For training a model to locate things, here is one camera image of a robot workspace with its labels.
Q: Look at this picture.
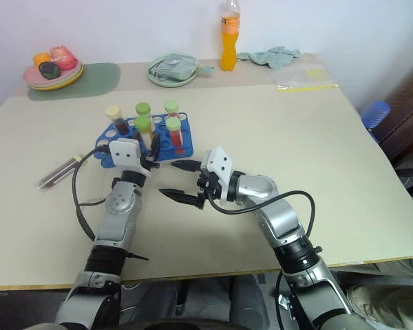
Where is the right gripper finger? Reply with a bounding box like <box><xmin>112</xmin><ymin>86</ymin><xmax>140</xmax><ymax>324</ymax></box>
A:
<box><xmin>158</xmin><ymin>188</ymin><xmax>206</xmax><ymax>209</ymax></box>
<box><xmin>170</xmin><ymin>159</ymin><xmax>202</xmax><ymax>173</ymax></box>

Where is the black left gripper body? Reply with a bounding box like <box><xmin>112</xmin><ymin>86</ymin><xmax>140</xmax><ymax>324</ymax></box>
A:
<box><xmin>139</xmin><ymin>154</ymin><xmax>161</xmax><ymax>173</ymax></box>

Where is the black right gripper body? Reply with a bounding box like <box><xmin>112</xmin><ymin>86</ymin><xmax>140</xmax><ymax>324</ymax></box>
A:
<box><xmin>195</xmin><ymin>170</ymin><xmax>223</xmax><ymax>211</ymax></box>

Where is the blue test tube rack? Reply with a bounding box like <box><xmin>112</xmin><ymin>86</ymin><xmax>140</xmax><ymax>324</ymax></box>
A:
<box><xmin>95</xmin><ymin>112</ymin><xmax>195</xmax><ymax>170</ymax></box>

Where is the green-capped test tube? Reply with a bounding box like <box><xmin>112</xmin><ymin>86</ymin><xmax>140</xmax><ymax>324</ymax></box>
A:
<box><xmin>134</xmin><ymin>102</ymin><xmax>153</xmax><ymax>120</ymax></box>

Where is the green-capped yellow liquid tube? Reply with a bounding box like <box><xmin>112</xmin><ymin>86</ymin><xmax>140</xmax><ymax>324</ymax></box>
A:
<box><xmin>134</xmin><ymin>116</ymin><xmax>156</xmax><ymax>153</ymax></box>

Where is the light-green-capped red tube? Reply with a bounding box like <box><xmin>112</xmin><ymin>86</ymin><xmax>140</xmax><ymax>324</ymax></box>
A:
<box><xmin>163</xmin><ymin>100</ymin><xmax>180</xmax><ymax>120</ymax></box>
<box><xmin>165</xmin><ymin>117</ymin><xmax>187</xmax><ymax>154</ymax></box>

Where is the cream-capped dark red tube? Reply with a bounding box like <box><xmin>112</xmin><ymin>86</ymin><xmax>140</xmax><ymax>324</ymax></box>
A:
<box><xmin>104</xmin><ymin>105</ymin><xmax>131</xmax><ymax>136</ymax></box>

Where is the light green plate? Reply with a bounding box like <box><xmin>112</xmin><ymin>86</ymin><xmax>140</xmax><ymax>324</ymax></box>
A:
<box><xmin>145</xmin><ymin>54</ymin><xmax>199</xmax><ymax>89</ymax></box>

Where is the green placemat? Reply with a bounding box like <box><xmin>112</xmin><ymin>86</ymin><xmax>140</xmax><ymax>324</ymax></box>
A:
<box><xmin>27</xmin><ymin>62</ymin><xmax>122</xmax><ymax>102</ymax></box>

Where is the grey-green zip pouch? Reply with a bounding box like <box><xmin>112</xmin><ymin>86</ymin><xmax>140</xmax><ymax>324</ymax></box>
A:
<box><xmin>149</xmin><ymin>52</ymin><xmax>215</xmax><ymax>82</ymax></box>

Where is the dark tube with cream cap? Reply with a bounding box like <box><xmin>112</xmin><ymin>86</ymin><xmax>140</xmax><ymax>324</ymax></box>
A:
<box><xmin>35</xmin><ymin>154</ymin><xmax>85</xmax><ymax>191</ymax></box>

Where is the dark grey rounded shape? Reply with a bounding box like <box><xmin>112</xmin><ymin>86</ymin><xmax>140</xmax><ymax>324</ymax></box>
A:
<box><xmin>118</xmin><ymin>280</ymin><xmax>180</xmax><ymax>326</ymax></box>
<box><xmin>226</xmin><ymin>273</ymin><xmax>273</xmax><ymax>327</ymax></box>

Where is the pink toy fruit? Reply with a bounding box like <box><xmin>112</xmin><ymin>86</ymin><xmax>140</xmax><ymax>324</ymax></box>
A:
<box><xmin>50</xmin><ymin>45</ymin><xmax>78</xmax><ymax>72</ymax></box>

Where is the dark purple toy fruit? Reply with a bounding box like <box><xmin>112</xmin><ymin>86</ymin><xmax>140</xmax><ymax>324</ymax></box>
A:
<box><xmin>38</xmin><ymin>61</ymin><xmax>61</xmax><ymax>80</ymax></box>

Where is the pink plate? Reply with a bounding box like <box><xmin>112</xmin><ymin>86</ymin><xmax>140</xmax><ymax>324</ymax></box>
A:
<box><xmin>22</xmin><ymin>60</ymin><xmax>81</xmax><ymax>87</ymax></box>

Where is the orange toy fruit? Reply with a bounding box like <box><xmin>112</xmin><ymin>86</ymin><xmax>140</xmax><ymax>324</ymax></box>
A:
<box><xmin>32</xmin><ymin>52</ymin><xmax>53</xmax><ymax>68</ymax></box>

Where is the orange soda bottle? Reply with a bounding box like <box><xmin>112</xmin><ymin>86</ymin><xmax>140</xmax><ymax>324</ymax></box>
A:
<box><xmin>219</xmin><ymin>0</ymin><xmax>244</xmax><ymax>73</ymax></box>

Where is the green cloth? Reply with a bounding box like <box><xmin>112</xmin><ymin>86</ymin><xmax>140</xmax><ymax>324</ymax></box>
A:
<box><xmin>237</xmin><ymin>46</ymin><xmax>302</xmax><ymax>70</ymax></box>

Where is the clear plastic zip bag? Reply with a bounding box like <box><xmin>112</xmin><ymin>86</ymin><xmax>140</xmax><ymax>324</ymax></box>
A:
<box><xmin>271</xmin><ymin>64</ymin><xmax>339</xmax><ymax>94</ymax></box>

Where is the blue plastic stool stack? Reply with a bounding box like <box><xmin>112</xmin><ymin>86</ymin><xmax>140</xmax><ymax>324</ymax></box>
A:
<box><xmin>360</xmin><ymin>100</ymin><xmax>392</xmax><ymax>142</ymax></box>

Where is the olive trouser leg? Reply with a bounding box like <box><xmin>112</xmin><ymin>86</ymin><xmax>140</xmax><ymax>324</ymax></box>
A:
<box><xmin>343</xmin><ymin>256</ymin><xmax>413</xmax><ymax>327</ymax></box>

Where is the brown wooden cabinet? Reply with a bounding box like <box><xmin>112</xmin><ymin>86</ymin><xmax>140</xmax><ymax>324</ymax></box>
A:
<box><xmin>378</xmin><ymin>51</ymin><xmax>413</xmax><ymax>169</ymax></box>

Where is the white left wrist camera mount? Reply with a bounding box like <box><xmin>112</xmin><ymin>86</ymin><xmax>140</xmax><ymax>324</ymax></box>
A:
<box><xmin>108</xmin><ymin>139</ymin><xmax>142</xmax><ymax>168</ymax></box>

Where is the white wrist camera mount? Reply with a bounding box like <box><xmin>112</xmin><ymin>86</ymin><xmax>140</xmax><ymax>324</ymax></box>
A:
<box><xmin>200</xmin><ymin>146</ymin><xmax>233</xmax><ymax>204</ymax></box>
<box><xmin>108</xmin><ymin>139</ymin><xmax>142</xmax><ymax>168</ymax></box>

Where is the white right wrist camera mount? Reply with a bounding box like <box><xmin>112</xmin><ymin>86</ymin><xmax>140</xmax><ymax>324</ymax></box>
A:
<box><xmin>200</xmin><ymin>146</ymin><xmax>233</xmax><ymax>204</ymax></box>

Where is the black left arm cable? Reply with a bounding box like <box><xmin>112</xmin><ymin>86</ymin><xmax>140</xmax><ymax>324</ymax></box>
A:
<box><xmin>71</xmin><ymin>145</ymin><xmax>112</xmax><ymax>242</ymax></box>

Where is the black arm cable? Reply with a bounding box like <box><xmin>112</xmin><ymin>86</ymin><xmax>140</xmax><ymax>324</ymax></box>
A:
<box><xmin>208</xmin><ymin>190</ymin><xmax>317</xmax><ymax>249</ymax></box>
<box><xmin>71</xmin><ymin>145</ymin><xmax>112</xmax><ymax>242</ymax></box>

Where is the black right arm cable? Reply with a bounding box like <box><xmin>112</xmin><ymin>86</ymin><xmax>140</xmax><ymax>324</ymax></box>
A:
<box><xmin>208</xmin><ymin>190</ymin><xmax>317</xmax><ymax>249</ymax></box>

